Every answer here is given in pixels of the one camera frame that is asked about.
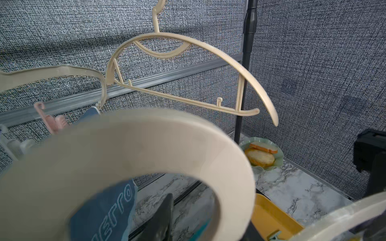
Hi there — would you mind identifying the black clothes rack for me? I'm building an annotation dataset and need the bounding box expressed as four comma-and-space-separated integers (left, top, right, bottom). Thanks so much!
129, 0, 259, 241

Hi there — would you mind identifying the dark blue hello towel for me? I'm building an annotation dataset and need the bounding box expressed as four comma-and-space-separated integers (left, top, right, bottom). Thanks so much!
67, 106, 139, 241

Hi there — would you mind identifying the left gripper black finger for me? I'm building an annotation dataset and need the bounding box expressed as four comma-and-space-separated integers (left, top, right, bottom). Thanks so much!
137, 193, 173, 241

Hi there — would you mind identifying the orange crust bread slice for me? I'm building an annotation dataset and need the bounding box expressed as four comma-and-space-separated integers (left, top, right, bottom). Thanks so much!
249, 142, 278, 154

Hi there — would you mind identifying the pale green wavy plate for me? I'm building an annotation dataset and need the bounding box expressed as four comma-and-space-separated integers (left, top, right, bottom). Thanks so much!
239, 137, 284, 174

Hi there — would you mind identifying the salmon clothespin on blue towel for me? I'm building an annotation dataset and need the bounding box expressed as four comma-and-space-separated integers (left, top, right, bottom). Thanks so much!
34, 101, 69, 135

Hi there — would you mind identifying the teal plastic basket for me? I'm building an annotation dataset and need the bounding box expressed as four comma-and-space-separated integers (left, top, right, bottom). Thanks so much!
189, 220, 211, 241

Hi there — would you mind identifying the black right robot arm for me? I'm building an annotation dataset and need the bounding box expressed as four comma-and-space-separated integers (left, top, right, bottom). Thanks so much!
350, 129, 386, 241

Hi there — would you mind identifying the yellow plastic tray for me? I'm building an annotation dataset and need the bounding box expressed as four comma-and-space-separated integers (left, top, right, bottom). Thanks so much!
251, 193, 304, 241

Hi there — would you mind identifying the beige hanger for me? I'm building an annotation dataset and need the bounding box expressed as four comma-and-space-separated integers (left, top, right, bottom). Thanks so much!
105, 1, 279, 126
1, 64, 107, 109
0, 108, 386, 241

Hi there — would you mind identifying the round bread bun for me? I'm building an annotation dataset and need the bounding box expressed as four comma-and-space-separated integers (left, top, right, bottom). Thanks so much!
244, 148, 275, 167

